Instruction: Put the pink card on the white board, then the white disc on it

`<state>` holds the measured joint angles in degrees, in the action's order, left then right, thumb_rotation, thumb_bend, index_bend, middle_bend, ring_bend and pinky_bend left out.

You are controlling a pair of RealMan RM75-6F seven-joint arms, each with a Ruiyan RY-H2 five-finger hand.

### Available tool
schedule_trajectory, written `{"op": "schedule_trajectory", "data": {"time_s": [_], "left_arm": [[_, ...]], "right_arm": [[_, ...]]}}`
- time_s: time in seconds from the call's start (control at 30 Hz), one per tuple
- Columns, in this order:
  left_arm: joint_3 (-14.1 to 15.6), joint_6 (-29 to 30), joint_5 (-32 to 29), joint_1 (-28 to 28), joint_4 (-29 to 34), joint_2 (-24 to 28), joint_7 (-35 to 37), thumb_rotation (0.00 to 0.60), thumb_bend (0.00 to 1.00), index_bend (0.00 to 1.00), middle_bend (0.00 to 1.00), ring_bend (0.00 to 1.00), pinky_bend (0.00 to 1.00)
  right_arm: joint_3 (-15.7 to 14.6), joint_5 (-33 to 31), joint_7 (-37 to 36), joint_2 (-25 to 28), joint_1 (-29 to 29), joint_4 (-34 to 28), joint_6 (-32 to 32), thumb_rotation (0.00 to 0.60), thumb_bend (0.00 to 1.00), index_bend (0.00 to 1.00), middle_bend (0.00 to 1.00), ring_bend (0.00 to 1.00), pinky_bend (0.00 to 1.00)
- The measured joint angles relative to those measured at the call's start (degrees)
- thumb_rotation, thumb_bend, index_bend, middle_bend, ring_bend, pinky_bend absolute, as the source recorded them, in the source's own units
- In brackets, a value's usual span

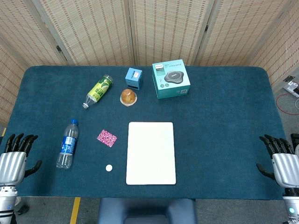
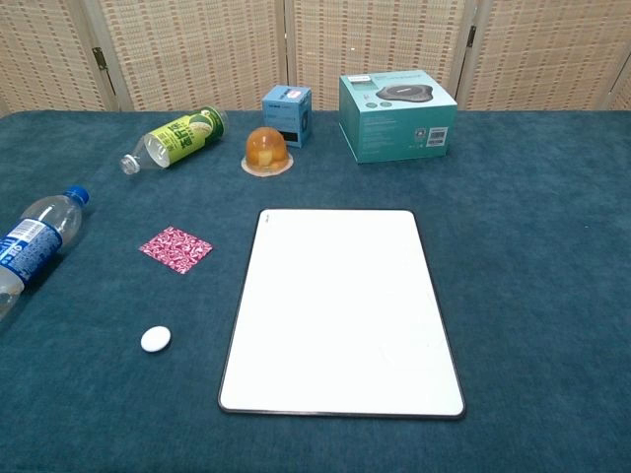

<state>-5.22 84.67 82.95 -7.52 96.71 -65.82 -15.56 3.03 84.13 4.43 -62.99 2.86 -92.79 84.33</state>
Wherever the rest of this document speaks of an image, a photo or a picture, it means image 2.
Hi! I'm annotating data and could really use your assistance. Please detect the large teal speaker box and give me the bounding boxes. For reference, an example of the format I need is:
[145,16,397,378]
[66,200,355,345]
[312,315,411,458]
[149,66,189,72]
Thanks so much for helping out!
[337,69,458,165]

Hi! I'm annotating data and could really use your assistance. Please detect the dark teal tablecloth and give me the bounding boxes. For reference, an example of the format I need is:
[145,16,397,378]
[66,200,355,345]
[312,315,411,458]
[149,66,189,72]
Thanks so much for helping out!
[0,108,631,473]

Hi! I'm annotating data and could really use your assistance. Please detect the orange jelly cup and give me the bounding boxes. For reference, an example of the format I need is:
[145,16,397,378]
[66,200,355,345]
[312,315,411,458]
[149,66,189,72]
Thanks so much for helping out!
[241,126,296,177]

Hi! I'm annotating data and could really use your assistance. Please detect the woven bamboo folding screen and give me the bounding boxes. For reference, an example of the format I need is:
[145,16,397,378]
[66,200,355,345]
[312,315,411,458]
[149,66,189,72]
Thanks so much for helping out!
[0,0,631,118]

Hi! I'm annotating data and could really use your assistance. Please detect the small light blue box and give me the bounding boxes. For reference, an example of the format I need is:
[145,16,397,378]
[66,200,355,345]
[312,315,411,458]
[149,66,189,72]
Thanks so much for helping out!
[261,84,314,150]

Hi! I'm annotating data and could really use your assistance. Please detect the white board with black rim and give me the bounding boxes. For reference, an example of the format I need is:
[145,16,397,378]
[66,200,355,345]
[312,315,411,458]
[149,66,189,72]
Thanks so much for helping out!
[217,208,466,421]

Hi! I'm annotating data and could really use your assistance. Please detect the clear bottle with blue label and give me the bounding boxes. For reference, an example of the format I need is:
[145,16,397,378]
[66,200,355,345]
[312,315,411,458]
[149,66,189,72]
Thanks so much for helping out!
[0,184,91,321]

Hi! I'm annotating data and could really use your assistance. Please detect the clear bottle with green label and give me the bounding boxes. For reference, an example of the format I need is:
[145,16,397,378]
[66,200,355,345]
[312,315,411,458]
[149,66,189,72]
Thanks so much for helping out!
[119,105,231,175]

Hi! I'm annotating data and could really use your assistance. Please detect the pink patterned square packet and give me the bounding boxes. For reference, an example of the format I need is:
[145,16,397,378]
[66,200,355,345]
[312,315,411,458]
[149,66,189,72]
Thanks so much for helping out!
[139,226,214,276]

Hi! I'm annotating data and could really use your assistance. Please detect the white oval pebble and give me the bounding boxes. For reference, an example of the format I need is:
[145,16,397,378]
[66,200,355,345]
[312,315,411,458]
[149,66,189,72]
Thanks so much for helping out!
[140,325,173,354]

